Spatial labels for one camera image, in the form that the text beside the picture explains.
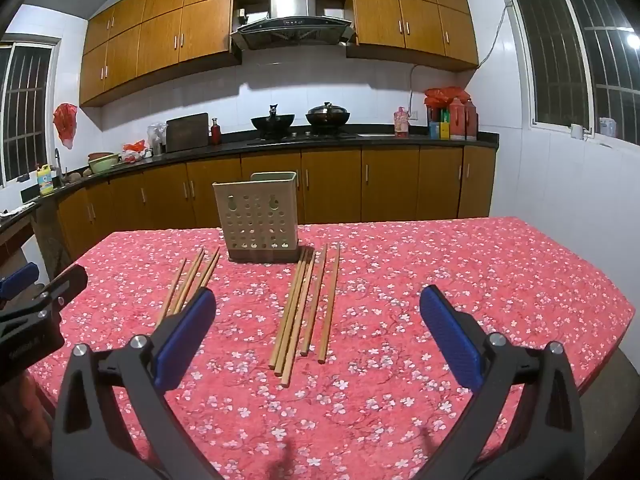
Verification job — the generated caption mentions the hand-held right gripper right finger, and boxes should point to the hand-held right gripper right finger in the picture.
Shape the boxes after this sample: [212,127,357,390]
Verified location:
[419,284,586,480]

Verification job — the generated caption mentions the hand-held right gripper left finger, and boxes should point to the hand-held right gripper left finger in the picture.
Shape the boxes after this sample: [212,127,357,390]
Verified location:
[52,287,218,480]

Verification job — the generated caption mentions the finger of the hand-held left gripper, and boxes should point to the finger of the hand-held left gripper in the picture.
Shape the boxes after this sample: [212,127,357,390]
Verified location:
[0,261,40,301]
[32,264,89,311]

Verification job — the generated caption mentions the beige perforated chopstick holder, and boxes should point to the beige perforated chopstick holder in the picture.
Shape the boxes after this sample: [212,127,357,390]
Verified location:
[212,171,301,264]

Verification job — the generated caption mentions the red floral tablecloth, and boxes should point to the red floral tablecloth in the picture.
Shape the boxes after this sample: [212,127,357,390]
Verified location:
[27,216,636,480]

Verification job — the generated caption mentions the green basin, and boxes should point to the green basin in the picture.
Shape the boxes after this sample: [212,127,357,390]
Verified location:
[87,154,121,175]

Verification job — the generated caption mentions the red and white plastic bag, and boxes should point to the red and white plastic bag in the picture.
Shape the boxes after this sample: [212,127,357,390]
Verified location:
[121,141,152,163]

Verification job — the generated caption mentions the hanging red plastic bag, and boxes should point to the hanging red plastic bag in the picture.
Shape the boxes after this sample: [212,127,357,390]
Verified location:
[53,103,79,150]

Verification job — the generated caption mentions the clear plastic bag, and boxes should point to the clear plastic bag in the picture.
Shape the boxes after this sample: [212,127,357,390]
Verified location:
[146,122,168,157]

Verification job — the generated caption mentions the small barred window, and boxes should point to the small barred window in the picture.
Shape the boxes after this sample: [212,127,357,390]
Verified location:
[0,41,56,186]

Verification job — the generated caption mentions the wooden base cabinets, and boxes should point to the wooden base cabinets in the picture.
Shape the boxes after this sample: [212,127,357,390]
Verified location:
[55,142,498,261]

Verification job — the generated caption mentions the dark cutting board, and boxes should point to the dark cutting board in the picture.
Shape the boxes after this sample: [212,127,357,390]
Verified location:
[165,112,210,153]

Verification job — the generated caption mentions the black kitchen countertop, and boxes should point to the black kitchen countertop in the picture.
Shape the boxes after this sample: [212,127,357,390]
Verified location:
[0,130,501,233]

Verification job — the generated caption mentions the red thermos flask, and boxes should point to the red thermos flask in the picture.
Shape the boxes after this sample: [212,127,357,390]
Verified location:
[449,97,467,141]
[464,100,479,141]

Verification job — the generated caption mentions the black wok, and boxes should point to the black wok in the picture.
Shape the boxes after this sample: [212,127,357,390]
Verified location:
[250,104,296,137]

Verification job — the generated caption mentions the gas stove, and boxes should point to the gas stove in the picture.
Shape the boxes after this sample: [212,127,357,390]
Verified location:
[247,131,358,142]

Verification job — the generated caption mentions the black lidded pot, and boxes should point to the black lidded pot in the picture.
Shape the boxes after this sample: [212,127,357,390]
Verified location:
[305,102,352,133]

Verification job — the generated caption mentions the large barred window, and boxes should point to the large barred window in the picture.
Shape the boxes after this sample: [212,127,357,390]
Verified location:
[507,0,640,143]

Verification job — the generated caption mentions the steel range hood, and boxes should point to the steel range hood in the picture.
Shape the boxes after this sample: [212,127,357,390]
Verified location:
[230,0,357,52]

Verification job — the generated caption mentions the wooden wall cabinets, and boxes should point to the wooden wall cabinets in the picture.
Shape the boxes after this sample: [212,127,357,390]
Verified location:
[79,0,480,108]

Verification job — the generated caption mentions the wall cable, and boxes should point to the wall cable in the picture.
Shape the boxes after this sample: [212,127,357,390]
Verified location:
[409,2,516,111]

